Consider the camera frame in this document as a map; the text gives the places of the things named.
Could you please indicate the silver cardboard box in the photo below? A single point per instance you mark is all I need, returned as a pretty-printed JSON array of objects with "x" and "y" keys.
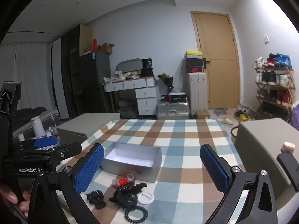
[{"x": 130, "y": 169}]

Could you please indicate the dark clothes pile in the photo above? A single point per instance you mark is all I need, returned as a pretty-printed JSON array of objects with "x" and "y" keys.
[{"x": 28, "y": 115}]

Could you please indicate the checked tablecloth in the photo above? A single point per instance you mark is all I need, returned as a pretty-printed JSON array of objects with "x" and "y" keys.
[{"x": 177, "y": 144}]

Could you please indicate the black claw hair clip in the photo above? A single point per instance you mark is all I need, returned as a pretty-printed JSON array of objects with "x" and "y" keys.
[{"x": 97, "y": 198}]

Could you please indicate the dark wardrobe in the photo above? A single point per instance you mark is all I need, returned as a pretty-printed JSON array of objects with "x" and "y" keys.
[{"x": 72, "y": 63}]

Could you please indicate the black lace bow clip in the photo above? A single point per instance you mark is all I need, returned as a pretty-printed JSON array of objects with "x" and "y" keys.
[{"x": 115, "y": 194}]

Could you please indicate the black storage box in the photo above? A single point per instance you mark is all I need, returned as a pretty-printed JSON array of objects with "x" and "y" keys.
[{"x": 193, "y": 65}]

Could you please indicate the grey cabinet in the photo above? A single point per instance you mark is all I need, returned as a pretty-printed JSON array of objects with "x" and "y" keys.
[
  {"x": 259, "y": 140},
  {"x": 93, "y": 121}
]

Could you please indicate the small cardboard box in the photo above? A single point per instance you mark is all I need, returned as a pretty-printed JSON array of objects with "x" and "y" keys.
[{"x": 202, "y": 114}]

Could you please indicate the black bag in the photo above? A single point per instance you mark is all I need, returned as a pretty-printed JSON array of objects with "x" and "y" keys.
[{"x": 147, "y": 67}]

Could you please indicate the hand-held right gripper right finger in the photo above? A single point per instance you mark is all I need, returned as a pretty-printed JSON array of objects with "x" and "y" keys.
[{"x": 213, "y": 168}]

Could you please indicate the grey arched frame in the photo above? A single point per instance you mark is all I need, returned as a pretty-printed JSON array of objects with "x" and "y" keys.
[{"x": 128, "y": 64}]

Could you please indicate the white upright suitcase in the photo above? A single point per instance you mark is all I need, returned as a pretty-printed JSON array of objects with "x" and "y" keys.
[{"x": 197, "y": 95}]

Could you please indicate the beige slippers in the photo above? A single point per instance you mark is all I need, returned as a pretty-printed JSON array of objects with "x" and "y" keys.
[{"x": 225, "y": 120}]

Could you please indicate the desk clutter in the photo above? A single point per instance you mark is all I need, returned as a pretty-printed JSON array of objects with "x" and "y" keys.
[{"x": 121, "y": 75}]

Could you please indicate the white curtain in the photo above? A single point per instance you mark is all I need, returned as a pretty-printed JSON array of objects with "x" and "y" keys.
[{"x": 28, "y": 74}]

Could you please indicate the silver suitcase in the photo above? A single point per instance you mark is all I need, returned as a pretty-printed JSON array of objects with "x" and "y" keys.
[{"x": 172, "y": 112}]

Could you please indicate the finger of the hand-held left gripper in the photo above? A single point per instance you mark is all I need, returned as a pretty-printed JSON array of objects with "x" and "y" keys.
[
  {"x": 45, "y": 142},
  {"x": 66, "y": 148}
]

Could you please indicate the pile of loose shoes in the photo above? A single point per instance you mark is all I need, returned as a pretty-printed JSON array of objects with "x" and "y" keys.
[{"x": 243, "y": 114}]

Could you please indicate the pink round pad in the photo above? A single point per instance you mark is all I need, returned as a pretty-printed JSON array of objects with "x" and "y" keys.
[{"x": 288, "y": 147}]

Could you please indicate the white bottle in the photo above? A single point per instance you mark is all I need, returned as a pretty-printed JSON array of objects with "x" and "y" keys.
[{"x": 38, "y": 127}]

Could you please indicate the black and red box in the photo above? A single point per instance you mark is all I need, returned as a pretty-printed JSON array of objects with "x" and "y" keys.
[{"x": 177, "y": 98}]

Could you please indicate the open cardboard box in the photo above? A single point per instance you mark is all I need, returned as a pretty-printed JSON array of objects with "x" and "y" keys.
[{"x": 106, "y": 49}]

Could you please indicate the person's left hand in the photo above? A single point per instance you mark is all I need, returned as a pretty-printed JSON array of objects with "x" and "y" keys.
[{"x": 9, "y": 194}]

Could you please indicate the clear pink hair clip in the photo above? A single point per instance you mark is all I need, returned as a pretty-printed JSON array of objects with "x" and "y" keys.
[{"x": 129, "y": 176}]

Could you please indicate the yellow lid storage box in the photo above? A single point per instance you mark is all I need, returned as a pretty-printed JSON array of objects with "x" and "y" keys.
[{"x": 193, "y": 54}]

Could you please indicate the wooden door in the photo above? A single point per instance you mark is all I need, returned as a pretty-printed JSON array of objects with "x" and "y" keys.
[{"x": 219, "y": 81}]

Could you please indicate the black looped hair clip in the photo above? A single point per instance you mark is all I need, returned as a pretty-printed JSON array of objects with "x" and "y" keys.
[{"x": 128, "y": 203}]

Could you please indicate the white desk with drawers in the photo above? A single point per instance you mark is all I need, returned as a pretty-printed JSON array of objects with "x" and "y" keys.
[{"x": 146, "y": 98}]

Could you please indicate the purple bag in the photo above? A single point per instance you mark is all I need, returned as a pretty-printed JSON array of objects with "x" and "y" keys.
[{"x": 295, "y": 116}]

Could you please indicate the black wrapped bouquet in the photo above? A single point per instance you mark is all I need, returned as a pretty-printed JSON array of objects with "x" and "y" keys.
[{"x": 166, "y": 79}]

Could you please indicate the rows of shoes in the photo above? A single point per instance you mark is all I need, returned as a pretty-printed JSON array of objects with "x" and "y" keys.
[{"x": 280, "y": 79}]

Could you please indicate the wooden shoe rack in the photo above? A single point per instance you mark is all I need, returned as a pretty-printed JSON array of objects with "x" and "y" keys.
[{"x": 290, "y": 86}]

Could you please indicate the red round badge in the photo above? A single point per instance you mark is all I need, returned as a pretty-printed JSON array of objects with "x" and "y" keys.
[{"x": 121, "y": 181}]

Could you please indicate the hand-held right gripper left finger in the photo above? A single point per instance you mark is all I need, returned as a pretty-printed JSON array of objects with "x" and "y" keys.
[{"x": 90, "y": 170}]

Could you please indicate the dark refrigerator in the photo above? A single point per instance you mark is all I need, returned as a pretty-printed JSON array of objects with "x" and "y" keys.
[{"x": 93, "y": 81}]

